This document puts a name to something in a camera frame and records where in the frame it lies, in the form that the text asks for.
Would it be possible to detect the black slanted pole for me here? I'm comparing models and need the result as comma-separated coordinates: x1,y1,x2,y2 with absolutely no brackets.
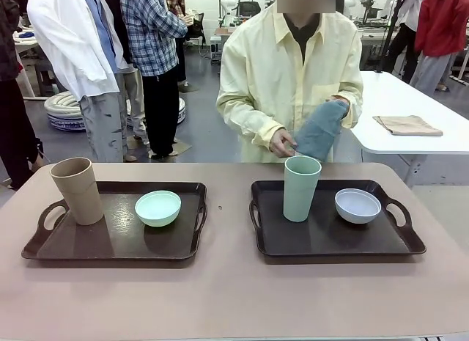
376,0,408,75

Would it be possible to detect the wooden top workbench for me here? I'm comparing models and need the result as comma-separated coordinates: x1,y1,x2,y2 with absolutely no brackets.
213,24,241,40

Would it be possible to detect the person in yellow shirt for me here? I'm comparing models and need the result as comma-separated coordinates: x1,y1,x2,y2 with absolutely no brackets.
215,3,364,164

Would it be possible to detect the white workbench with shelf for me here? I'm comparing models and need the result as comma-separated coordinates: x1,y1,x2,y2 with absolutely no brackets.
13,29,56,100

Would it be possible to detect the beige cloth mat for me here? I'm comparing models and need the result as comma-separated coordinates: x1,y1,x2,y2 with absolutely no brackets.
372,114,443,137

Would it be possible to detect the blue-grey cloth mat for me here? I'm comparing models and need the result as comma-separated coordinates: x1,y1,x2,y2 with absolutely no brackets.
292,100,349,162

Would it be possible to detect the person's left forearm yellow sleeve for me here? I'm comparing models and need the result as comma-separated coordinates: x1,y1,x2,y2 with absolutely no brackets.
339,87,364,130

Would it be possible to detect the mint green bowl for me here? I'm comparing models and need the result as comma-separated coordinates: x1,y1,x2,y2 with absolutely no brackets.
134,190,182,228

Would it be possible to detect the person's right hand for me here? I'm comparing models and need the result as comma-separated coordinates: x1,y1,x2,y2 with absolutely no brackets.
269,129,299,155

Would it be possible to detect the bystander in dark clothes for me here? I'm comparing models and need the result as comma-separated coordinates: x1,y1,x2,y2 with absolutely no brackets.
0,0,44,191

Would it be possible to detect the pale lavender bowl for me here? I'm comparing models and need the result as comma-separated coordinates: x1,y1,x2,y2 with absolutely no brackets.
334,188,383,224

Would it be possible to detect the dark brown tray under tan cup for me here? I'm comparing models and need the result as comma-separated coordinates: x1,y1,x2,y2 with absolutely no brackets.
21,180,209,262

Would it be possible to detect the white side table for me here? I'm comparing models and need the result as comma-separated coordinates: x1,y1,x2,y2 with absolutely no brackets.
344,70,469,191

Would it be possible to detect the tall pale green plastic cup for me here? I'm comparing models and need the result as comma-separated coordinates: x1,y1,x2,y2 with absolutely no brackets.
283,155,322,223

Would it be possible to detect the person's right forearm yellow sleeve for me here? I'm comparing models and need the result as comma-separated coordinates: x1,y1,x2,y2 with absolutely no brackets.
216,95,287,151

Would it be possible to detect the tall tan plastic cup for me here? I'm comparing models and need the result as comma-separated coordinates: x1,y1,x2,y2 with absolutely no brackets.
49,156,105,227

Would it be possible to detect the bystander in black trousers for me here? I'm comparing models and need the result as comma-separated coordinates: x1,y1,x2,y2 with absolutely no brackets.
380,0,426,82

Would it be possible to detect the bystander in plaid shirt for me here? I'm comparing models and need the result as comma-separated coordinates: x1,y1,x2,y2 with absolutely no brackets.
119,0,189,159

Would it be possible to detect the dark brown tray under green cup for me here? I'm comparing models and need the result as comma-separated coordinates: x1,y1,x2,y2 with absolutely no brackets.
249,178,427,258

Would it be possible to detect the bystander in beige trousers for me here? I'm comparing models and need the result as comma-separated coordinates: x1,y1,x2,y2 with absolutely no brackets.
106,0,150,146

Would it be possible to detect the bystander in white shirt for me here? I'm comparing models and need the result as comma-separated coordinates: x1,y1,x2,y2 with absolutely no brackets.
26,0,131,163

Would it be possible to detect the bystander in red jacket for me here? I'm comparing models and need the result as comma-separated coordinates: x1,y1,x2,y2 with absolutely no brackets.
409,0,469,95

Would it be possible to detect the white and blue floor cushion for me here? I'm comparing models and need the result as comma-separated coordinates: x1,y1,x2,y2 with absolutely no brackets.
126,97,187,130
43,90,88,133

